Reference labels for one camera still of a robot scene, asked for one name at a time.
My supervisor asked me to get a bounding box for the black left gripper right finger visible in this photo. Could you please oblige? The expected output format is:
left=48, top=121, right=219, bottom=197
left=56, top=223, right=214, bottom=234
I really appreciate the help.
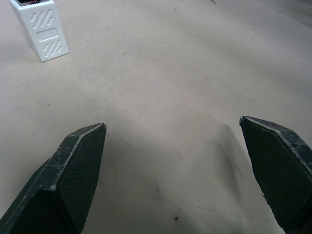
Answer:
left=239, top=116, right=312, bottom=234

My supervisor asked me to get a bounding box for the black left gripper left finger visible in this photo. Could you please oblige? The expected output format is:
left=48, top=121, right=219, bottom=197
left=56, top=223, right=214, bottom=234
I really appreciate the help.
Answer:
left=0, top=122, right=107, bottom=234

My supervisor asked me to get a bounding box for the white plastic box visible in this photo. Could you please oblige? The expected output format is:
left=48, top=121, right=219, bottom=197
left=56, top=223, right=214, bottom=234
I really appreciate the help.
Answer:
left=8, top=0, right=70, bottom=63

